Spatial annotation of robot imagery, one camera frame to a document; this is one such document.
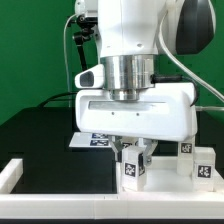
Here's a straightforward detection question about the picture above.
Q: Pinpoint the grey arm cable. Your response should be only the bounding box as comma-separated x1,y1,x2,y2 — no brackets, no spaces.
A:
158,6,224,112

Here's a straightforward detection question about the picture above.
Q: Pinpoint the white marker tag sheet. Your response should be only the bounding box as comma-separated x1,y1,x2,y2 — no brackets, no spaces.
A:
69,132,110,148

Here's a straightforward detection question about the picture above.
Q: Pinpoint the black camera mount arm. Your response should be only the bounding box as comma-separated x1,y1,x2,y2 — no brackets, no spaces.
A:
73,28,97,70

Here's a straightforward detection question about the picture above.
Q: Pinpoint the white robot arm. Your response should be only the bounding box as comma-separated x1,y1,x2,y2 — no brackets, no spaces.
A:
75,0,216,163

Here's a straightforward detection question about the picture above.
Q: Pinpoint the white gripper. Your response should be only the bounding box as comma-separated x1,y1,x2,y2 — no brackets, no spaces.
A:
76,83,197,166

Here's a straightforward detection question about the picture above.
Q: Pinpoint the white square table top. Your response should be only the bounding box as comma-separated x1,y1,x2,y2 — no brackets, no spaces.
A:
116,156,224,193

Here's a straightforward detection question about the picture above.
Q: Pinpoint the black cable at base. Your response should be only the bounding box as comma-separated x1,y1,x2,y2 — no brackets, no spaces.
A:
36,91,78,108

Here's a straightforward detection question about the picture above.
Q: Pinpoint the white U-shaped obstacle fence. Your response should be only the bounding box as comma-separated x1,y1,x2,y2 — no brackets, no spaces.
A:
0,159,224,219

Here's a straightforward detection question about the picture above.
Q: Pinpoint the grey camera cable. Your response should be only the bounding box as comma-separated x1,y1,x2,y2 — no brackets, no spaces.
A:
62,13,78,108

